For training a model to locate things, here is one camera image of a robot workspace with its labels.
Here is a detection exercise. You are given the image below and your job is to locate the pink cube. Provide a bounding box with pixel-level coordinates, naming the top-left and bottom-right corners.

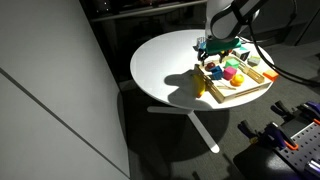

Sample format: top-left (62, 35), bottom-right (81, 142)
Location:
top-left (223, 66), bottom-right (237, 80)

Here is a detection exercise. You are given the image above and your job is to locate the purple clamp with orange tip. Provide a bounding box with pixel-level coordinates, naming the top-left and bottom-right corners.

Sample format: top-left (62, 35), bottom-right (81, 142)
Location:
top-left (237, 120), bottom-right (298, 150)

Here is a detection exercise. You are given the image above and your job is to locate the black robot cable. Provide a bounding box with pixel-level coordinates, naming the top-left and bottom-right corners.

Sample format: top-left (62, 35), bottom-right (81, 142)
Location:
top-left (239, 0), bottom-right (320, 85)

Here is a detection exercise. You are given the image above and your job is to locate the black teal cube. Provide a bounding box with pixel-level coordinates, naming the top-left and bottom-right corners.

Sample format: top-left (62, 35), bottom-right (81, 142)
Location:
top-left (232, 47), bottom-right (250, 61)

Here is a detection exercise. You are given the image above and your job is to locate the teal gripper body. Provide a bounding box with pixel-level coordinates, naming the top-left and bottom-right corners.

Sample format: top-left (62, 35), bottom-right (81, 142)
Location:
top-left (205, 38), bottom-right (241, 55)

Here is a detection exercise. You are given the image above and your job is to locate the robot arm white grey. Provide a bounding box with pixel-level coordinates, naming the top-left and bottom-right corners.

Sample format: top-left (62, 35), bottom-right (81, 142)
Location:
top-left (197, 0), bottom-right (268, 63)

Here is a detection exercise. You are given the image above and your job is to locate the round white table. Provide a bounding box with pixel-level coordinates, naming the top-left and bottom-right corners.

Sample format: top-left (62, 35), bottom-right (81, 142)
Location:
top-left (130, 30), bottom-right (272, 153)

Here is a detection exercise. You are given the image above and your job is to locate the black mounting table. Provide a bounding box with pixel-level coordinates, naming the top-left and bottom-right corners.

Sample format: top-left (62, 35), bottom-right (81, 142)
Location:
top-left (233, 142), bottom-right (303, 180)

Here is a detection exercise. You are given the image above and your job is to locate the wooden tray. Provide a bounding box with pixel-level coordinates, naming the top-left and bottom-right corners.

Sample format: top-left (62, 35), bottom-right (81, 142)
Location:
top-left (194, 55), bottom-right (272, 103)

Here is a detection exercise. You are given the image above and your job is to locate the black perforated breadboard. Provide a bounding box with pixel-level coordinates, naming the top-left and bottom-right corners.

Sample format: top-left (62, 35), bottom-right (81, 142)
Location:
top-left (275, 123), bottom-right (320, 180)

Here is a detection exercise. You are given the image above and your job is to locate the yellow banana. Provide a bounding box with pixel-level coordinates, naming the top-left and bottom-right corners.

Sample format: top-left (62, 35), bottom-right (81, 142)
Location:
top-left (192, 74), bottom-right (206, 98)

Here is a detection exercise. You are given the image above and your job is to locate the orange block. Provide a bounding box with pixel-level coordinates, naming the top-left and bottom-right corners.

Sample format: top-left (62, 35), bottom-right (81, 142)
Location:
top-left (263, 70), bottom-right (279, 82)

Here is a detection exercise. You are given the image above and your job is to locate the dark red apple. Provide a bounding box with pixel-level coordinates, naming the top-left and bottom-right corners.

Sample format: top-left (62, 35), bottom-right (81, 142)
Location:
top-left (205, 62), bottom-right (216, 71)

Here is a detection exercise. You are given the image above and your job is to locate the green block in tray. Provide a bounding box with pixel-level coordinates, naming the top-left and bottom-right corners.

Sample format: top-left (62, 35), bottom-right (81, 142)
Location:
top-left (225, 58), bottom-right (239, 69)

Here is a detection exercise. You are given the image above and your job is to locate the grey green cube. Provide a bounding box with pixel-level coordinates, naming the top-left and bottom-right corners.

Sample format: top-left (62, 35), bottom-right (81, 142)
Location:
top-left (248, 56), bottom-right (261, 66)

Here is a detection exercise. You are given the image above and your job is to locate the purple clamp far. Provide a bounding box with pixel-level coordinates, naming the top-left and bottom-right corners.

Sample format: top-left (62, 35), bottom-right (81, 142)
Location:
top-left (270, 101), bottom-right (320, 124)

